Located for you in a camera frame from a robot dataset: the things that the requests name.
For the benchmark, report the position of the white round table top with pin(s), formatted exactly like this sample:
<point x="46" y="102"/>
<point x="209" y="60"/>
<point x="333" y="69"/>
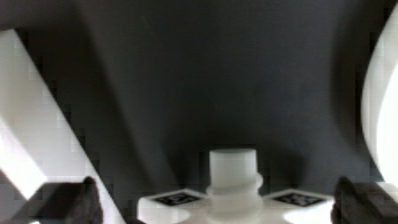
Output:
<point x="380" y="110"/>

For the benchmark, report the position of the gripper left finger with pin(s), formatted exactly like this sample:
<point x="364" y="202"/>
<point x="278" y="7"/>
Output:
<point x="65" y="204"/>

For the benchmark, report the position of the white U-shaped border frame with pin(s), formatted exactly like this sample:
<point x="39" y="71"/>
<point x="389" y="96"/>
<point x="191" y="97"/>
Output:
<point x="42" y="152"/>

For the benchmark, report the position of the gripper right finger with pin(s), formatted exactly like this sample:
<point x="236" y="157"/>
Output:
<point x="365" y="205"/>

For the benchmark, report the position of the white cross-shaped table base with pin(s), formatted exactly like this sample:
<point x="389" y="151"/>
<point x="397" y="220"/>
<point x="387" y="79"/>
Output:
<point x="232" y="204"/>

